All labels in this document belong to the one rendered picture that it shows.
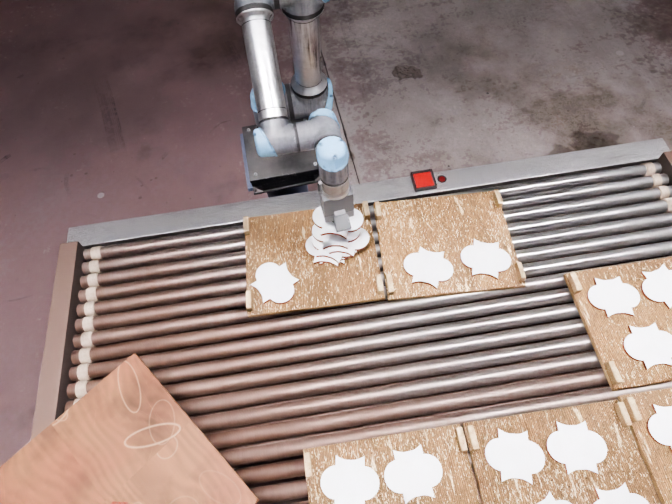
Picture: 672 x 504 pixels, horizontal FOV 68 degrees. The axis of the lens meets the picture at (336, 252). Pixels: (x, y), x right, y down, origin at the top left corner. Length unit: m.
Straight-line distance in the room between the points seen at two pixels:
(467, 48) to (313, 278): 2.54
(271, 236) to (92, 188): 1.84
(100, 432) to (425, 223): 1.08
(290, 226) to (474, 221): 0.59
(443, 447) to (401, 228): 0.66
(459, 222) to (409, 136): 1.54
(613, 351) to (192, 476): 1.14
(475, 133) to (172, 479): 2.53
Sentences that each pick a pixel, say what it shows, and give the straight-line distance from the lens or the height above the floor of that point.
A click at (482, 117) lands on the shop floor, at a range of 3.28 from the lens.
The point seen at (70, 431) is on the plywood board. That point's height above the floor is 1.04.
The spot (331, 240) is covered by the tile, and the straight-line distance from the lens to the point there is 1.51.
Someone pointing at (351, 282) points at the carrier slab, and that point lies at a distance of 1.50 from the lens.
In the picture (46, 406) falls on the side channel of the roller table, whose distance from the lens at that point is 1.61.
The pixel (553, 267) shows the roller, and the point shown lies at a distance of 1.65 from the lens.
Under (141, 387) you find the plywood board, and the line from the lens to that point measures 1.40.
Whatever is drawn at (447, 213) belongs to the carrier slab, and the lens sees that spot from 1.65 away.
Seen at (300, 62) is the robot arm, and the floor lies 1.30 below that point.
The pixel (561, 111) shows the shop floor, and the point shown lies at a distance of 3.45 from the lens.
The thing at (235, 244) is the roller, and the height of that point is 0.92.
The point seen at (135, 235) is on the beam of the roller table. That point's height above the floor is 0.91.
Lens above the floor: 2.29
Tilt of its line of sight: 60 degrees down
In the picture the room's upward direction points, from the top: 6 degrees counter-clockwise
